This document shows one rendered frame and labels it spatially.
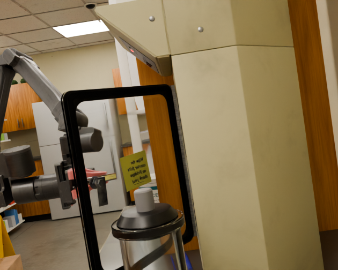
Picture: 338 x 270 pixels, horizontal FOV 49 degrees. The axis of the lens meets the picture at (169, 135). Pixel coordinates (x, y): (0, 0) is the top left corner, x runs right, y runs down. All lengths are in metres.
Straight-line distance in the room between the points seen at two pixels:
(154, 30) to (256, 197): 0.33
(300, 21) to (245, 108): 0.49
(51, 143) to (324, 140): 5.05
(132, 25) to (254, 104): 0.25
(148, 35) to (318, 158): 0.62
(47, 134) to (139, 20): 5.24
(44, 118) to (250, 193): 5.30
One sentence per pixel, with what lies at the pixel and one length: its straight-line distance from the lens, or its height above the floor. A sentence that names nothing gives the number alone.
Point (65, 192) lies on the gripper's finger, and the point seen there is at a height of 1.18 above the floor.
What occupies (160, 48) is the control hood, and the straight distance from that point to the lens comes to 0.64.
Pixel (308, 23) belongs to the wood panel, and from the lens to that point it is 1.08.
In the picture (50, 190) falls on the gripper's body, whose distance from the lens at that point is 0.86.
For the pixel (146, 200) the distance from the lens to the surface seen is 0.55.
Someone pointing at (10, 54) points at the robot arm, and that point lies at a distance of 1.39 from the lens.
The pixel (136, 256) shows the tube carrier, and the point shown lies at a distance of 0.54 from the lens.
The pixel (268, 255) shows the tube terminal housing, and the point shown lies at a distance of 0.70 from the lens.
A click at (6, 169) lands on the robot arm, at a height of 1.25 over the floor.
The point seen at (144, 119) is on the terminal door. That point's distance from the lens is 0.86.
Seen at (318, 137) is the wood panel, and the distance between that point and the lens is 1.07.
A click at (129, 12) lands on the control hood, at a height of 1.49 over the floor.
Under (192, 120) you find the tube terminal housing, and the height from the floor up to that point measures 1.30.
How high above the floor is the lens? 1.31
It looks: 3 degrees down
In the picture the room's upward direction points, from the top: 9 degrees counter-clockwise
